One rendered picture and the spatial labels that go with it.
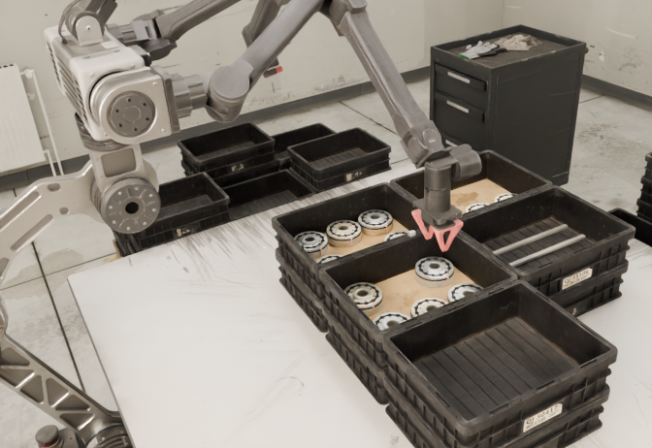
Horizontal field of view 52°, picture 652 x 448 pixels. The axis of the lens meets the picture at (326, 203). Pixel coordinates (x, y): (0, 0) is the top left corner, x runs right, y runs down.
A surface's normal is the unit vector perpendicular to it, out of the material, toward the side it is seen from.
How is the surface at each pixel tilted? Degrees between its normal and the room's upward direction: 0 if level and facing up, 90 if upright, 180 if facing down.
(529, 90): 90
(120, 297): 0
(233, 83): 42
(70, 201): 90
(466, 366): 0
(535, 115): 90
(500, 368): 0
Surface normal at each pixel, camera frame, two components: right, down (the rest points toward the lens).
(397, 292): -0.06, -0.87
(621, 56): -0.87, 0.29
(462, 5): 0.49, 0.40
